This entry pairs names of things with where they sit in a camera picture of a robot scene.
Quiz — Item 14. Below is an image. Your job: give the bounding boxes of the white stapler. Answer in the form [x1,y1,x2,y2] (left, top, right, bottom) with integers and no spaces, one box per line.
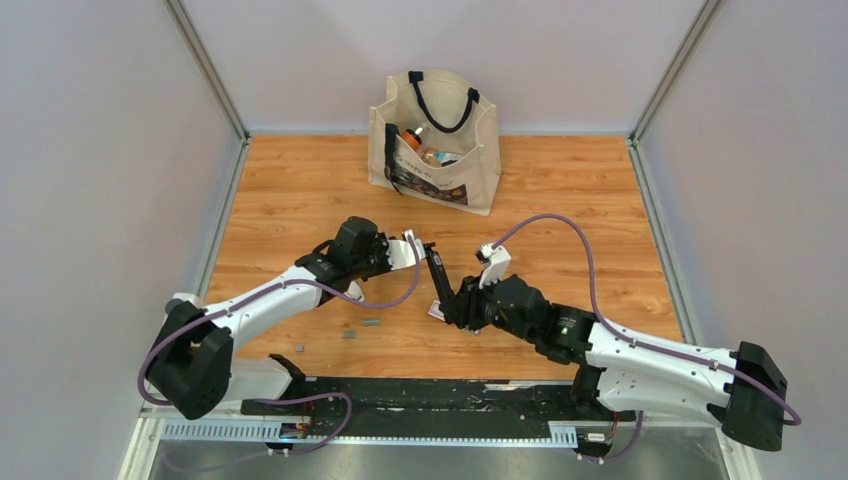
[345,282,365,302]

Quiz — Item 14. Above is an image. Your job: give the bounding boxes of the beige canvas tote bag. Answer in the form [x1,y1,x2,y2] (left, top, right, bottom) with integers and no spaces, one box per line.
[368,69,501,216]

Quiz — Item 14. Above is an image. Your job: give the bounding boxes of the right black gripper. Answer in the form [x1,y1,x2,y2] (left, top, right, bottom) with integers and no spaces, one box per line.
[439,271,537,346]

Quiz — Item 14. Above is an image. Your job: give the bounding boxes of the orange capped bottle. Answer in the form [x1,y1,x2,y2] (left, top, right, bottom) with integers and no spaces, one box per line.
[401,127,424,152]

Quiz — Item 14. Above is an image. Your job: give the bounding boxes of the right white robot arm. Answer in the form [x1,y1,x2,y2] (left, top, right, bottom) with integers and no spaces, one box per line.
[441,275,788,452]

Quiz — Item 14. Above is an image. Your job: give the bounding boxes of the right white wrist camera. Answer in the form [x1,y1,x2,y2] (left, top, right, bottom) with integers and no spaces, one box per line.
[475,243,511,289]

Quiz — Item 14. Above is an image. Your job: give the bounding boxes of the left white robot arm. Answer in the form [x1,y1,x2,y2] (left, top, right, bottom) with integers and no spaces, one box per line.
[137,216,425,420]

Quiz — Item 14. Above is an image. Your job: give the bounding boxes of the packaged items in bag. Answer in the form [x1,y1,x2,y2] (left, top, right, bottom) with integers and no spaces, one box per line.
[420,147,464,168]

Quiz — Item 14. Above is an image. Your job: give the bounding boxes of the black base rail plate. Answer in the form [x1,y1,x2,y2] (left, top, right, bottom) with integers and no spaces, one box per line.
[240,377,636,440]

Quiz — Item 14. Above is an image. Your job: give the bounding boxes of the staple box with staples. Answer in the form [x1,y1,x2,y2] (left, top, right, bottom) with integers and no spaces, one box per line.
[427,300,447,324]

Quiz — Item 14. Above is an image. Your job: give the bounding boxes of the black stapler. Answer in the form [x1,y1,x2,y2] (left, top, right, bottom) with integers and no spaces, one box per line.
[423,243,456,324]

